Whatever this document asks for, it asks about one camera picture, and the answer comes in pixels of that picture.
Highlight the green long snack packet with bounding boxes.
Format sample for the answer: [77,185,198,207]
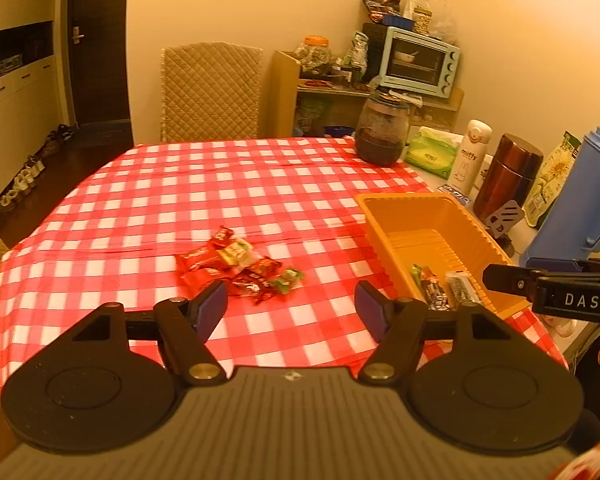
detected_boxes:
[411,264,452,312]

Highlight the large red snack packet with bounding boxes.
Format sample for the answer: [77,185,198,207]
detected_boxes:
[174,246,230,297]

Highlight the yellow green candy packet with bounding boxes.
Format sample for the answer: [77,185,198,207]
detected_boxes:
[218,238,256,273]

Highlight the small red candy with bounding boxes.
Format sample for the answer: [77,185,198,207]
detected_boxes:
[208,226,235,248]

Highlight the green small candy packet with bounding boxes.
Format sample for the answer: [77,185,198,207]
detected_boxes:
[268,266,304,295]

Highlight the dark red foil candy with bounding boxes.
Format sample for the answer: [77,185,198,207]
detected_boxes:
[228,276,274,304]

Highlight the white patterned mug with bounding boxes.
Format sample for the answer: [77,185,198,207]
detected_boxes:
[553,318,577,338]

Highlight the grey phone stand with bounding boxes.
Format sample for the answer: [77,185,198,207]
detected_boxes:
[483,200,524,258]

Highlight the blue thermos jug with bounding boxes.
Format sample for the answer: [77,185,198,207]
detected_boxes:
[519,126,600,266]

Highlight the orange plastic tray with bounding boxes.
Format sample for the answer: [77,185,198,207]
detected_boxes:
[355,193,528,320]

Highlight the sunflower seed bag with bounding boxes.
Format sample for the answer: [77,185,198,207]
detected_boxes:
[522,131,581,228]

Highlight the brown metal thermos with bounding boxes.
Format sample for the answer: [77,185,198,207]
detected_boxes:
[474,133,543,222]

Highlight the blue white small box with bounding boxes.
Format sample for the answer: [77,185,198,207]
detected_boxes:
[437,183,470,207]

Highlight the white miffy bottle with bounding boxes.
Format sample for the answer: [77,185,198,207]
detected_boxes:
[448,119,492,196]

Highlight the green tissue pack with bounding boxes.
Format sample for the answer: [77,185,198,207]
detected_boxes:
[404,126,463,179]

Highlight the red white checkered tablecloth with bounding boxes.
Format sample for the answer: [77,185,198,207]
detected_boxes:
[0,135,567,396]

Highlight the dark glass jar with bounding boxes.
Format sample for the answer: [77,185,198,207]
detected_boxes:
[354,88,411,167]

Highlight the shoes on floor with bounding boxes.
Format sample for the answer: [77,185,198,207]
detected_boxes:
[0,124,78,214]

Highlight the light blue toaster oven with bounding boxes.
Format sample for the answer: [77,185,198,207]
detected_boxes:
[378,26,460,99]

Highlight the wooden shelf unit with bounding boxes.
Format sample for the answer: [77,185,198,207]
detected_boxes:
[262,51,465,138]

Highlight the far quilted beige chair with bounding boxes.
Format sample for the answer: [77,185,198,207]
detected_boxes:
[160,42,263,143]

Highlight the green white bag on shelf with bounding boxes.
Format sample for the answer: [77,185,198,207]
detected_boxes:
[346,32,368,79]

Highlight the clear nut bag on oven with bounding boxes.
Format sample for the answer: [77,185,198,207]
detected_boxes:
[403,0,457,44]

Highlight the white cabinet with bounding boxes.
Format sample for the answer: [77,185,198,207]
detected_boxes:
[0,55,61,195]

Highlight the orange lid snack jar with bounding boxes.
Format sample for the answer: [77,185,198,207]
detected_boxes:
[294,35,332,73]

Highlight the dark snack bag on oven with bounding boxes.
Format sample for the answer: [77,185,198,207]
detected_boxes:
[362,0,401,24]

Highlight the dark wooden door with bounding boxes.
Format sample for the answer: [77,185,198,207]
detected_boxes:
[68,0,130,125]

